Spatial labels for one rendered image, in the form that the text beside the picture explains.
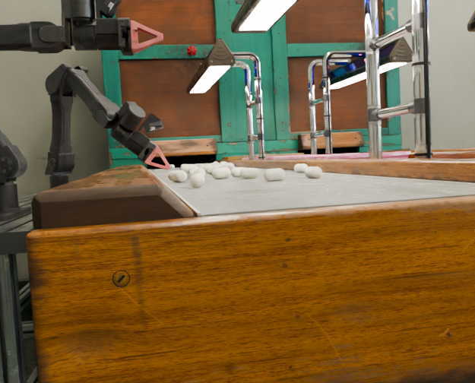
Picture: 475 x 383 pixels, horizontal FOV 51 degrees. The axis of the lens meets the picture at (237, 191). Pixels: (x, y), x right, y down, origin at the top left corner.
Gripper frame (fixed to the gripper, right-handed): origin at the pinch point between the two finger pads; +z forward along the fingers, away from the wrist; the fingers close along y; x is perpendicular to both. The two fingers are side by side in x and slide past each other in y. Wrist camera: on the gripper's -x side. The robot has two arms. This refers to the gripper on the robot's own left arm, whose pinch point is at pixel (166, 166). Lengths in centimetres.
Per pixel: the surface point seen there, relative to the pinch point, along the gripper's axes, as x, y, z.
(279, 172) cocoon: -7, -87, 10
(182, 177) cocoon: 2, -73, -1
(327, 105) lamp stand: -49, 2, 31
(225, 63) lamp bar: -32.7, -20.3, -5.4
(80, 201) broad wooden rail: 9, -123, -10
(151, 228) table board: 7, -126, -5
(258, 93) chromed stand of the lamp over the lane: -37.6, 1.6, 9.9
